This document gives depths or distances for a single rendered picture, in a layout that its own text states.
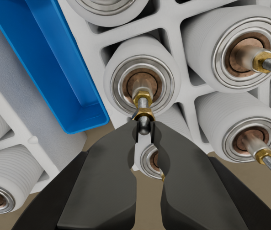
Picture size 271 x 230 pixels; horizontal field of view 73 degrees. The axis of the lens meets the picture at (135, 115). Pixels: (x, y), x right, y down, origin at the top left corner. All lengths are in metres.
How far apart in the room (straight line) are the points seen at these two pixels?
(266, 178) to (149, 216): 0.45
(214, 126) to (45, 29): 0.41
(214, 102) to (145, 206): 0.57
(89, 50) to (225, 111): 0.21
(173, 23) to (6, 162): 0.36
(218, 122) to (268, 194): 0.62
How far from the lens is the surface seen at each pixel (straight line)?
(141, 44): 0.22
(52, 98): 0.43
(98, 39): 0.29
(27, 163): 0.42
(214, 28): 0.23
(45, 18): 0.50
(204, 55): 0.23
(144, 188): 0.71
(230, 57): 0.23
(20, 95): 0.41
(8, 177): 0.39
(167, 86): 0.22
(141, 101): 0.17
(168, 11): 0.28
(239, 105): 0.29
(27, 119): 0.40
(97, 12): 0.21
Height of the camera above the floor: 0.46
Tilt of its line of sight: 62 degrees down
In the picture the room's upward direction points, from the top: 178 degrees counter-clockwise
